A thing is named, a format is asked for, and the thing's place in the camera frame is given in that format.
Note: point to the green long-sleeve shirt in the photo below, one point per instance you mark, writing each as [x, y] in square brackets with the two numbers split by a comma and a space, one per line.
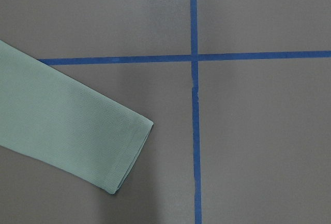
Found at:
[53, 118]

